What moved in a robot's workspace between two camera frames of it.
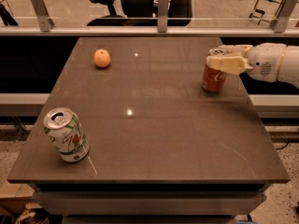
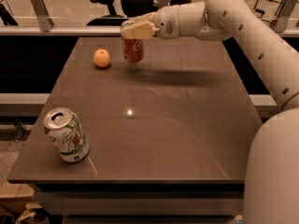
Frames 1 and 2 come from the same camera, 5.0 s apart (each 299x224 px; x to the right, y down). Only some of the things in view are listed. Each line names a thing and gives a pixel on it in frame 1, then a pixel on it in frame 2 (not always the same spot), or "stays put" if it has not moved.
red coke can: [214, 79] to [133, 48]
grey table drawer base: [149, 203] stays put
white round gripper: [263, 63] to [165, 22]
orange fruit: [102, 58] stays put
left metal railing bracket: [46, 22] stays put
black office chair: [138, 1] stays put
